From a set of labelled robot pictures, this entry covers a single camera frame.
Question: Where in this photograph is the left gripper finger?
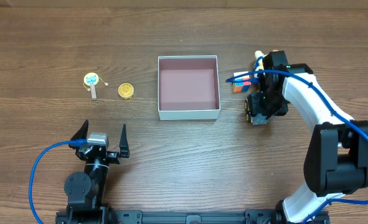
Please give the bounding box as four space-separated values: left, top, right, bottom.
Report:
119 124 130 158
68 119 89 149

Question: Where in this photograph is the yellow grey toy truck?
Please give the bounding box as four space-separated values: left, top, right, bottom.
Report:
244 92 268 125

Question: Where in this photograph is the multicoloured puzzle cube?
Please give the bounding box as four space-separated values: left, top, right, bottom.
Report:
232 71 252 93

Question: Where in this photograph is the white plush duck toy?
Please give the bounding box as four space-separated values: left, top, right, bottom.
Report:
253 50 273 71

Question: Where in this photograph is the small wooden rattle drum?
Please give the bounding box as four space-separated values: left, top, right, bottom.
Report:
83 72 108 100

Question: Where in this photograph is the yellow round gear toy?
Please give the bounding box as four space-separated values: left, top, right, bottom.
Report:
118 83 134 100

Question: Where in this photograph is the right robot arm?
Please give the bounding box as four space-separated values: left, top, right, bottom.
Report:
245 50 368 223

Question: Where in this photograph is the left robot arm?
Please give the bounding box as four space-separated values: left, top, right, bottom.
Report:
55 121 130 224

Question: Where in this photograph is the white square cardboard box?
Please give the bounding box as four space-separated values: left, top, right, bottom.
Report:
158 55 221 121

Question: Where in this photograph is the left blue cable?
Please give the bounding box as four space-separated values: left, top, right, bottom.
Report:
28 139 88 224

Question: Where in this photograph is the blue cable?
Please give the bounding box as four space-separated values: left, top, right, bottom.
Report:
225 55 368 224
28 139 88 224

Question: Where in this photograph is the right blue cable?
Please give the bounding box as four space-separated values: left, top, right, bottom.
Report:
225 55 368 224

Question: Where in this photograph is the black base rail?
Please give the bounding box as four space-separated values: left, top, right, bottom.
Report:
55 209 287 224

